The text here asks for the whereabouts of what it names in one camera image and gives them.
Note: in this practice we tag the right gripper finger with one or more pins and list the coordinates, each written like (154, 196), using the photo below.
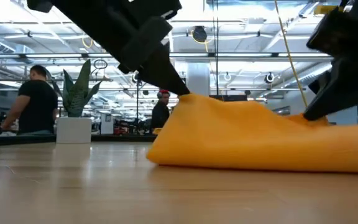
(346, 93)
(320, 82)

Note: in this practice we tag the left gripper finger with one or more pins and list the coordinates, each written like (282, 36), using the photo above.
(163, 71)
(145, 43)

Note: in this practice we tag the orange microfiber towel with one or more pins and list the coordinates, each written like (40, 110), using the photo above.
(244, 140)

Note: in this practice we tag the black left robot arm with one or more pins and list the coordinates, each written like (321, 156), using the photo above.
(39, 3)

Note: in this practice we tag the white square pillar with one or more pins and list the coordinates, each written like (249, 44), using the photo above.
(197, 77)

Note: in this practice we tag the person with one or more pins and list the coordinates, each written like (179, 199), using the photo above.
(36, 102)
(160, 112)

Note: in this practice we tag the round black ceiling lamp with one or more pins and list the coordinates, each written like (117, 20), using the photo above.
(199, 34)

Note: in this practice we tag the black display screen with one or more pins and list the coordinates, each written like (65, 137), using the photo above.
(228, 97)

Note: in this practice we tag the snake plant in white pot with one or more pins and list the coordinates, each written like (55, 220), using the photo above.
(73, 127)

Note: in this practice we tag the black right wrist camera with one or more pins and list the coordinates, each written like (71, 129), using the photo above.
(343, 34)

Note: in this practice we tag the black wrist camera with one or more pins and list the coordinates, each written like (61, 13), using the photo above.
(157, 7)
(343, 34)

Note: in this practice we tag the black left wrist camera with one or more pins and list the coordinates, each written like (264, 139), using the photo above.
(157, 7)

